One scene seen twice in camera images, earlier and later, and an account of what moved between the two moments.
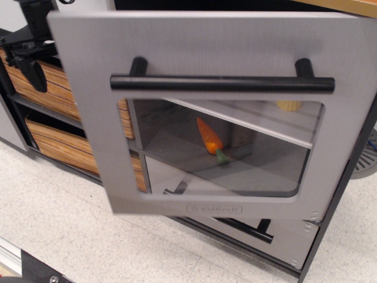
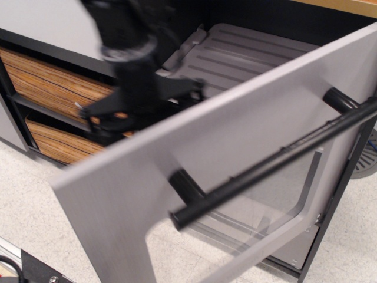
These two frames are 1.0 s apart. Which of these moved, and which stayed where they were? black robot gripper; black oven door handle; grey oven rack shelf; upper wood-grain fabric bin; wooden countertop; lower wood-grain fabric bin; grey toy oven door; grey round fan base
Moved: black robot gripper; grey oven rack shelf; black oven door handle; grey toy oven door
Stayed: lower wood-grain fabric bin; wooden countertop; grey round fan base; upper wood-grain fabric bin
